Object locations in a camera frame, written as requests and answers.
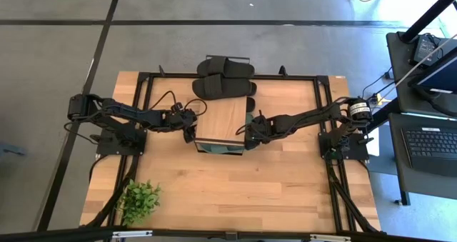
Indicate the wooden shelf with black frame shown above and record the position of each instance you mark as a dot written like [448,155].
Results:
[221,120]

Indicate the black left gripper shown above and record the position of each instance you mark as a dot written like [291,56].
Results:
[178,120]

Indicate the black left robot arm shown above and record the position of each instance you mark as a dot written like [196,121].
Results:
[121,110]

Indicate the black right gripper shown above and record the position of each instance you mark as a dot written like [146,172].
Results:
[263,128]

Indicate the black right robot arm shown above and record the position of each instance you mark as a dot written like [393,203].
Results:
[307,119]

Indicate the grey floor object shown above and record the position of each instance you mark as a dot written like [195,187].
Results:
[12,150]

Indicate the green artificial plant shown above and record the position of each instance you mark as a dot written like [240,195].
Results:
[139,202]

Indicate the black laptop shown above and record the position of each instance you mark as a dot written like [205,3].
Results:
[428,145]

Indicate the white paper sheet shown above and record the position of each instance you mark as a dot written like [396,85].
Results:
[374,150]

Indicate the black slanted pole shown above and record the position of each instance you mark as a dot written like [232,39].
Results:
[428,15]

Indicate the black monitor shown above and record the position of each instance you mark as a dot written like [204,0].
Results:
[439,76]

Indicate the yellow plug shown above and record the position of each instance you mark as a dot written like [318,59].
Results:
[378,100]

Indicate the black rig beam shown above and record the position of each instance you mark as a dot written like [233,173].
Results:
[53,235]

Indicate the black metal table frame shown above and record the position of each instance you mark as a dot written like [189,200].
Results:
[292,76]

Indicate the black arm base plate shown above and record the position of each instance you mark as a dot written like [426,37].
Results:
[360,155]
[107,150]

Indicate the black power adapter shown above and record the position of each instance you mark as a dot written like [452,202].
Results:
[425,49]

